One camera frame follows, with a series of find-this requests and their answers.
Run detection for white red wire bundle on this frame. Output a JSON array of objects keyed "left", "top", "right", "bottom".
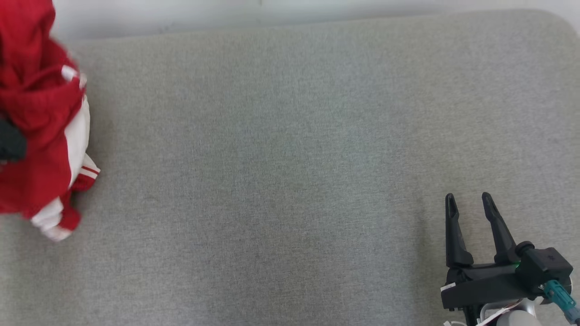
[{"left": 443, "top": 306, "right": 518, "bottom": 326}]

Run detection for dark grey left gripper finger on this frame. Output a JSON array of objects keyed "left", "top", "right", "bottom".
[{"left": 0, "top": 118, "right": 27, "bottom": 163}]

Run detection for red shorts with white trim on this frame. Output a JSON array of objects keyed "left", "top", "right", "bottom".
[{"left": 0, "top": 0, "right": 101, "bottom": 242}]

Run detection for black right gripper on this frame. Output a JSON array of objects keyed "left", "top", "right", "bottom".
[{"left": 440, "top": 192, "right": 540, "bottom": 326}]

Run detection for teal plug right camera cable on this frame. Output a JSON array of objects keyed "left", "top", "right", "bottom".
[{"left": 540, "top": 279, "right": 580, "bottom": 323}]

